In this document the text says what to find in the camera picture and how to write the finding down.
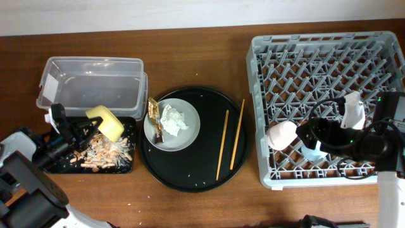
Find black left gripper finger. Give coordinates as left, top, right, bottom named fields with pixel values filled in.
left=50, top=103, right=76, bottom=139
left=74, top=117, right=103, bottom=149

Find light blue cup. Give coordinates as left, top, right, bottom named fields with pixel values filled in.
left=301, top=142, right=327, bottom=162

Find yellow bowl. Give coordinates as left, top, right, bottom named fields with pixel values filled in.
left=85, top=105, right=124, bottom=142

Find food scraps pile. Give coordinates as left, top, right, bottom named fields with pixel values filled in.
left=70, top=133, right=134, bottom=172

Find pink cup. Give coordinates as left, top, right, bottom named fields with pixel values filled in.
left=266, top=120, right=297, bottom=150

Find gold brown snack wrapper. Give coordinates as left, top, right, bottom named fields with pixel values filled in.
left=148, top=97, right=164, bottom=144

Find white napkin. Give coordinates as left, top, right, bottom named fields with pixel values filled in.
left=161, top=104, right=189, bottom=137

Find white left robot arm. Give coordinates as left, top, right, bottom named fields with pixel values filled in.
left=1, top=103, right=124, bottom=228

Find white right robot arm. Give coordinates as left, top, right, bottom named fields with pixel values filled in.
left=296, top=92, right=404, bottom=227

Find grey dishwasher rack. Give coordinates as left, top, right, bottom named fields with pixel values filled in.
left=246, top=31, right=404, bottom=190

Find black rectangular tray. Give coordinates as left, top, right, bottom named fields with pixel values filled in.
left=46, top=117, right=137, bottom=174

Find clear plastic bin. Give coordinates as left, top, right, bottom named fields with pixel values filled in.
left=36, top=56, right=148, bottom=122

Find right wooden chopstick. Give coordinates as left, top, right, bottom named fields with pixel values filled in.
left=230, top=99, right=245, bottom=170

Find wooden chopstick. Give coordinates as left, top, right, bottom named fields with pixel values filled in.
left=216, top=110, right=229, bottom=181
left=230, top=99, right=245, bottom=170

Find grey plate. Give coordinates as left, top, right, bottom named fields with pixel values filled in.
left=144, top=98, right=201, bottom=152

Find left wooden chopstick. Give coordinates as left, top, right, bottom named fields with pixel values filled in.
left=216, top=110, right=229, bottom=181

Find round black tray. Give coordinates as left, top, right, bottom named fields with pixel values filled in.
left=139, top=87, right=251, bottom=193

